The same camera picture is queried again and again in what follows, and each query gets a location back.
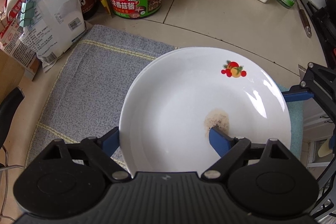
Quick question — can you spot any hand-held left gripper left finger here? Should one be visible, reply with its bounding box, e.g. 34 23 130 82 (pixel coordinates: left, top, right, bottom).
42 126 132 182

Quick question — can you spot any wooden handle utensil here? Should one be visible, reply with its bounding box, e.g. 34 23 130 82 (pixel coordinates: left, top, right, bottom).
297 0 312 38

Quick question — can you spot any red and white packet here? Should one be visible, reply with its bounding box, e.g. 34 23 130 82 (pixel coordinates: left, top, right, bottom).
0 0 40 81

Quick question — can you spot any stained white fruit print plate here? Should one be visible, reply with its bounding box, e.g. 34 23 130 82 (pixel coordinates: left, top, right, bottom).
119 47 292 172

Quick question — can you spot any grey cable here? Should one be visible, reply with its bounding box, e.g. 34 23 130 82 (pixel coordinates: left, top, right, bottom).
0 145 25 219

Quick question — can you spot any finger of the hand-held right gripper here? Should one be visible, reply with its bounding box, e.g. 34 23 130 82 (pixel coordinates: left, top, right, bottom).
282 62 336 119

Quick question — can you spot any black handle kitchen knife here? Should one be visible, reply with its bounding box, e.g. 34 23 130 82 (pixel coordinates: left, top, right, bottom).
0 87 25 151

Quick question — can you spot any bamboo cutting board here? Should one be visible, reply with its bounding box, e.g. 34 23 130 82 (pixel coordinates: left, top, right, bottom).
0 49 25 104

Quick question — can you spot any teal printed cloth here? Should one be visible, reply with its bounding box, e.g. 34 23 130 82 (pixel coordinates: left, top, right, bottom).
278 84 305 161

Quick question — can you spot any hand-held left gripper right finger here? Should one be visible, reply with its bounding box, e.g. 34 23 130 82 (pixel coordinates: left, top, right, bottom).
201 127 290 179

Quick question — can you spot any green binder clip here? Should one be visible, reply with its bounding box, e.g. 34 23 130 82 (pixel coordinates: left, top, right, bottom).
20 1 37 28

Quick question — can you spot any grey checked cloth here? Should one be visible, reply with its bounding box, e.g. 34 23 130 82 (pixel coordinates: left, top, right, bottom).
25 25 181 169

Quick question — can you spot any gold binder clip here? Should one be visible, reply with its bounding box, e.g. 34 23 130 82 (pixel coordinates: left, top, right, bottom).
0 10 9 30

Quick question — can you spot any white flour bag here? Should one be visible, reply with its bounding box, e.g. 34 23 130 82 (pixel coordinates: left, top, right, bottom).
20 0 88 73

